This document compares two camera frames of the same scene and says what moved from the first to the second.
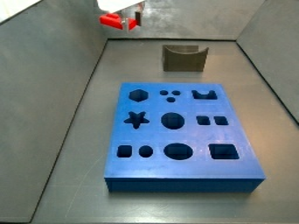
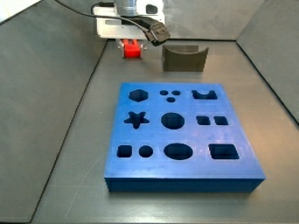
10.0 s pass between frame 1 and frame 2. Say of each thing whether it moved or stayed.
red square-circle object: moved
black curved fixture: stayed
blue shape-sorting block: stayed
